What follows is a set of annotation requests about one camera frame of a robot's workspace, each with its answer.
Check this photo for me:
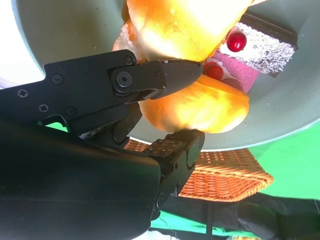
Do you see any chocolate cake with cherry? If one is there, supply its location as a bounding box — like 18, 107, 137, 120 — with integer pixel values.
226, 12, 300, 78

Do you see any black backdrop cloth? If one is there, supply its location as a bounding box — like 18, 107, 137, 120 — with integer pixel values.
159, 192, 320, 240

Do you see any orange wicker basket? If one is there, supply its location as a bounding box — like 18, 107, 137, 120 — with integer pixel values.
123, 138, 275, 203

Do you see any green tablecloth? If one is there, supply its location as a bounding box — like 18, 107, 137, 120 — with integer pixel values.
37, 119, 320, 237

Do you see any grey-green bowl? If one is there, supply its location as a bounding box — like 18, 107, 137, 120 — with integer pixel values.
14, 0, 320, 152

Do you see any orange striped bread roll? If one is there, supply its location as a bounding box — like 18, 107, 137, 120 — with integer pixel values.
112, 0, 268, 63
138, 74, 251, 134

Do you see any magenta cake with cherry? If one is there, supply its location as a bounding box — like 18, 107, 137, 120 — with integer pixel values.
202, 51, 260, 94

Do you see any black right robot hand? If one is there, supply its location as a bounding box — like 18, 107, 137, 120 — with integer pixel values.
0, 49, 206, 240

